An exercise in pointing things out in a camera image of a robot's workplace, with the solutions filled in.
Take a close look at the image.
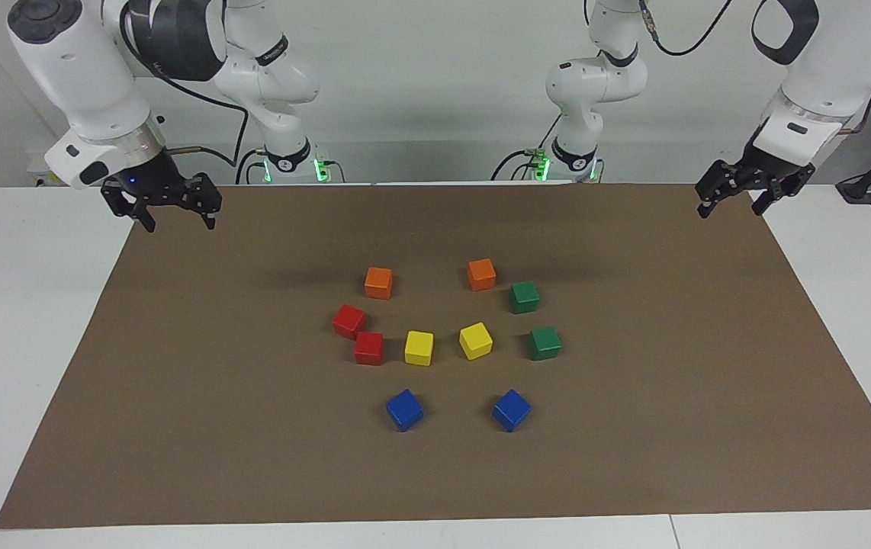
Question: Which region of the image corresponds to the blue wooden cube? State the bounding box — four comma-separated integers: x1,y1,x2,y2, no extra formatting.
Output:
385,388,426,433
491,389,533,434

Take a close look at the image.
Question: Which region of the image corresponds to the orange wooden cube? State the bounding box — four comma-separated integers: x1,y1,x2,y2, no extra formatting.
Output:
467,258,498,292
364,266,394,300

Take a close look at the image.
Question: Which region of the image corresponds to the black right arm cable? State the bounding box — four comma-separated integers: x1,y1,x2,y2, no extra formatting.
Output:
119,8,253,169

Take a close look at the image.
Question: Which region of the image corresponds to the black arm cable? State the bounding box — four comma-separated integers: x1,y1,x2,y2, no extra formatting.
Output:
119,8,253,169
638,0,734,57

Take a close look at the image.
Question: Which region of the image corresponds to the yellow wooden cube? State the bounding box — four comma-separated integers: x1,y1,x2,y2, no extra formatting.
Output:
403,329,436,368
458,322,494,361

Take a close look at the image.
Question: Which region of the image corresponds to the black base cable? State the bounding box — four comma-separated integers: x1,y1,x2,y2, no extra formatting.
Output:
235,148,265,185
490,114,563,182

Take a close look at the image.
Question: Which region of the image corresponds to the red wooden cube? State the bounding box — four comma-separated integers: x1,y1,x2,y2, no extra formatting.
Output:
353,331,385,367
332,303,368,341

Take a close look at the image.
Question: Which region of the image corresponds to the black left base cable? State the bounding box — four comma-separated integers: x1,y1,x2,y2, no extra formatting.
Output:
490,114,563,182

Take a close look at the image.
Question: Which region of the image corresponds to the brown table mat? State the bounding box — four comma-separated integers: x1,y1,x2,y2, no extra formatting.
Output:
0,181,871,530

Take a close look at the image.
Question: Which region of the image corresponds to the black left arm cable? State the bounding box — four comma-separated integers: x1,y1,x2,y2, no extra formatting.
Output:
638,0,734,57

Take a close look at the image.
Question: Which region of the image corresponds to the green wooden cube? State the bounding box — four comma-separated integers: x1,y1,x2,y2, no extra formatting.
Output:
528,326,563,361
509,281,542,315

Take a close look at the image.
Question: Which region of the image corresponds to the black right base cable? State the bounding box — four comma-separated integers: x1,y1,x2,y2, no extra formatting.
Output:
235,148,265,185

